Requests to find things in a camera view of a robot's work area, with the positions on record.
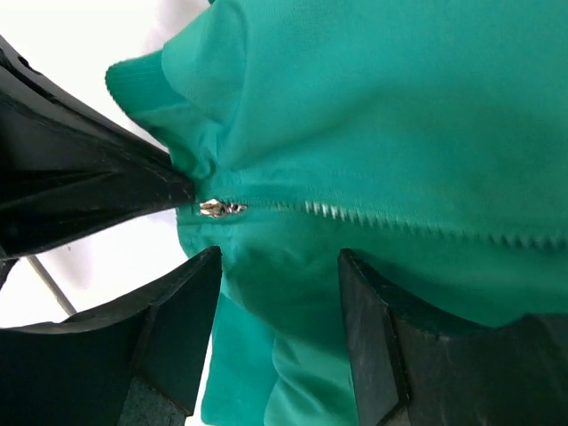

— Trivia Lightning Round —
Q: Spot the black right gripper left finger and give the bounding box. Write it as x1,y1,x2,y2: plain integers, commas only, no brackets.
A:
1,247,221,425

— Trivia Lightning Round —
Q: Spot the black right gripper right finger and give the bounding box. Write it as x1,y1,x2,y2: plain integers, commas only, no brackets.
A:
337,249,567,425

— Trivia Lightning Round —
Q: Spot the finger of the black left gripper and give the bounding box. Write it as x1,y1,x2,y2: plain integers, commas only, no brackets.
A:
1,39,186,186
1,170,194,260

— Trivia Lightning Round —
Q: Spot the silver zipper pull ring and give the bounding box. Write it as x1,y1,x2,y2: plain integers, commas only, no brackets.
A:
198,198,248,218

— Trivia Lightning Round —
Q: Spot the green zip-up jacket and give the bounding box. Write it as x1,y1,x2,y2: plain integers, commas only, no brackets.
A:
106,1,567,425

